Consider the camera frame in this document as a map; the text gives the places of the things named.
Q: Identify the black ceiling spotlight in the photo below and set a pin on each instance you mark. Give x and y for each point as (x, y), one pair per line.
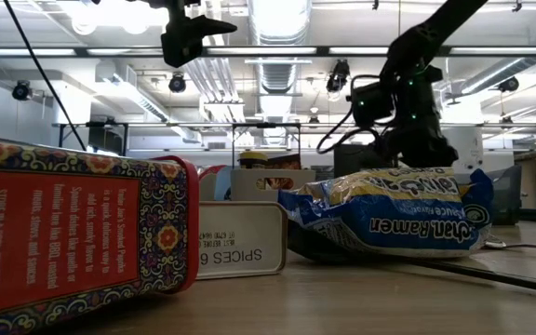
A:
(509, 84)
(21, 90)
(338, 76)
(177, 84)

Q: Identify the yellow-lid jar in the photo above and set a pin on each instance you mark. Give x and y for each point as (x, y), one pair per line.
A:
(252, 159)

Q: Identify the orange foil pouch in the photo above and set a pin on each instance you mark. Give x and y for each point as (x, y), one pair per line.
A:
(286, 163)

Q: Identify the black horizontal crossbar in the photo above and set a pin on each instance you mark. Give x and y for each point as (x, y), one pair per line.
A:
(322, 51)

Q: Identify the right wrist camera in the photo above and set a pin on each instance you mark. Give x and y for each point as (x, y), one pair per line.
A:
(370, 103)

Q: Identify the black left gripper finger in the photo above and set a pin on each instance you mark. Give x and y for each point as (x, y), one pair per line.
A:
(182, 42)

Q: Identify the narrow white plastic bin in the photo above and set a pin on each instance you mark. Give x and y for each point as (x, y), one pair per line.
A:
(240, 186)

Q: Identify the grey plastic bin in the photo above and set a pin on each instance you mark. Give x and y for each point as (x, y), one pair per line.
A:
(507, 195)

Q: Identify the red snack packet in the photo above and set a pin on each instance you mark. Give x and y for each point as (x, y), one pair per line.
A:
(214, 168)

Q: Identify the silver ventilation duct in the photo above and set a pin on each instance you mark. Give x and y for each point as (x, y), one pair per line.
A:
(279, 74)

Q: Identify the silver spice tin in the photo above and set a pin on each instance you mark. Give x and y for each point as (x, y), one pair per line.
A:
(245, 232)

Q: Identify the white column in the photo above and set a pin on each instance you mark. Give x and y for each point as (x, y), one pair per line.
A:
(470, 144)

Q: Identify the red patterned paprika tin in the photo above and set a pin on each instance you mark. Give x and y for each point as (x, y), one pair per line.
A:
(54, 242)

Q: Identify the blue yellow ramen packet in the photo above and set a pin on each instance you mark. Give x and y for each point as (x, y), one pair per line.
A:
(389, 218)

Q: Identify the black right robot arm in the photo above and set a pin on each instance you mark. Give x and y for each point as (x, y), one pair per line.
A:
(435, 25)

